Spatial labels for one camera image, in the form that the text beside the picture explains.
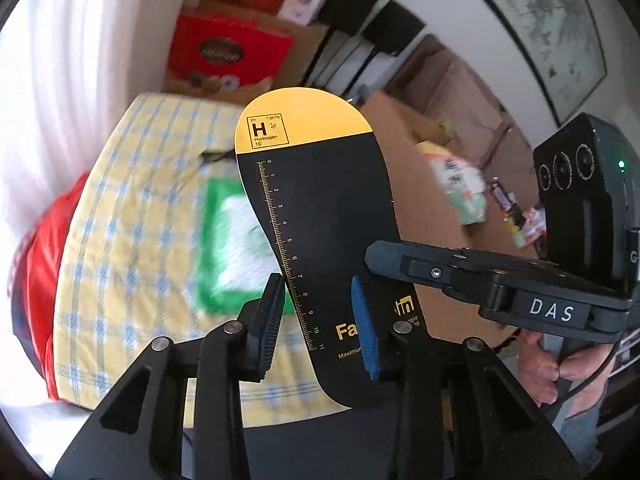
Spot white and orange packets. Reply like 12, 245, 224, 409
522, 207, 546, 241

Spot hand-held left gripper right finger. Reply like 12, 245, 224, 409
351, 276, 583, 480

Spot yellow and black insole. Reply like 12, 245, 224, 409
234, 87, 432, 409

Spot brown sofa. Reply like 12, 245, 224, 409
387, 34, 546, 211

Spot framed ink wall painting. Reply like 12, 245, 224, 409
465, 0, 608, 128

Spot brown chocolate bar bag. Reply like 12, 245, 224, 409
490, 180, 521, 206

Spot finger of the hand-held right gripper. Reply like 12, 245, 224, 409
365, 240, 501, 306

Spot red cookie gift box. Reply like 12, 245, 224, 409
165, 14, 295, 96

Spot green and white packet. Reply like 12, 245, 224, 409
195, 177, 296, 313

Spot black loudspeaker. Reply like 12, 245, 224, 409
320, 0, 386, 33
361, 0, 426, 56

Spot yellow plastic bag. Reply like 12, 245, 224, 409
505, 210, 527, 248

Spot large brown cardboard box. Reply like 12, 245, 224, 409
360, 91, 546, 356

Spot person's right hand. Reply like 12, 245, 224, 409
517, 332, 615, 410

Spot red plastic bag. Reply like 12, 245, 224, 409
10, 172, 91, 401

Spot brown cardboard carton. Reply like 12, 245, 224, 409
182, 5, 331, 91

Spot yellow blue checked tablecloth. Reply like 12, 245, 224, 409
55, 92, 321, 426

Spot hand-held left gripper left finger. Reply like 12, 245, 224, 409
52, 273, 286, 480

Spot black speaker stand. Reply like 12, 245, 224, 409
350, 50, 382, 96
305, 35, 351, 88

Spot white sheer curtain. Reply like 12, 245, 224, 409
0, 0, 221, 411

